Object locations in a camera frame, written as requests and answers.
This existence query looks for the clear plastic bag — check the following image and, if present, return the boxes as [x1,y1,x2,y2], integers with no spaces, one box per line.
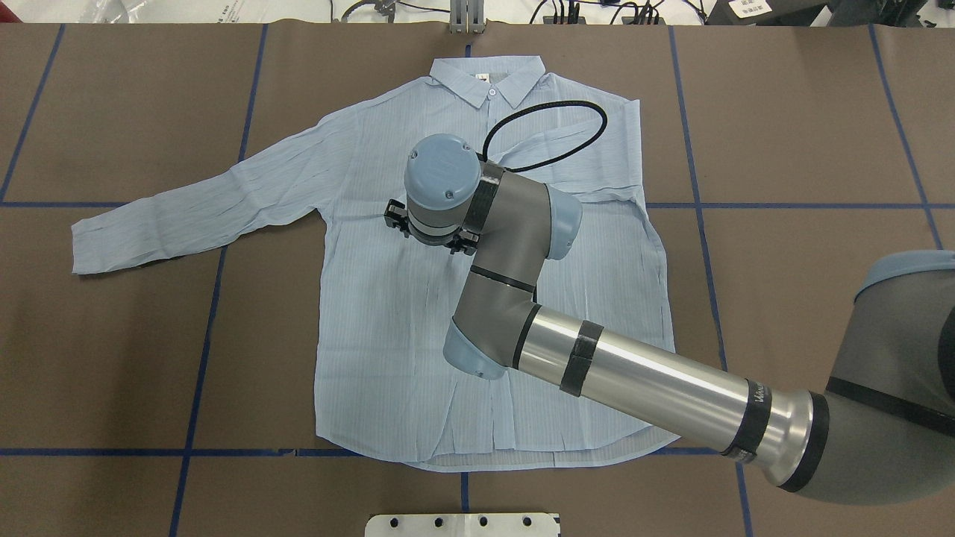
[78,1,246,24]

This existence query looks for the aluminium frame post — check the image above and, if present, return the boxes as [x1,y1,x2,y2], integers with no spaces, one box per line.
[449,0,486,34]

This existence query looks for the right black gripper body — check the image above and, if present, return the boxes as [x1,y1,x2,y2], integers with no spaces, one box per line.
[384,198,480,256]

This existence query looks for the white pedestal column with base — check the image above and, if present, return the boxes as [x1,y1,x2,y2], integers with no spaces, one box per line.
[364,512,563,536]

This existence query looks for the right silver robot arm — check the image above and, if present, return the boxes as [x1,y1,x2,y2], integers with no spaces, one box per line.
[384,134,954,506]

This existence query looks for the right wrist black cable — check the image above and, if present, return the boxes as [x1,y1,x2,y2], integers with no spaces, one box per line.
[481,100,609,173]

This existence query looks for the black box white label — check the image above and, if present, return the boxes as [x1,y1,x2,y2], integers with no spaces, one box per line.
[704,1,829,27]

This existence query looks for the light blue button-up shirt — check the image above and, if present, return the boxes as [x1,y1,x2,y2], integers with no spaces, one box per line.
[71,57,677,472]

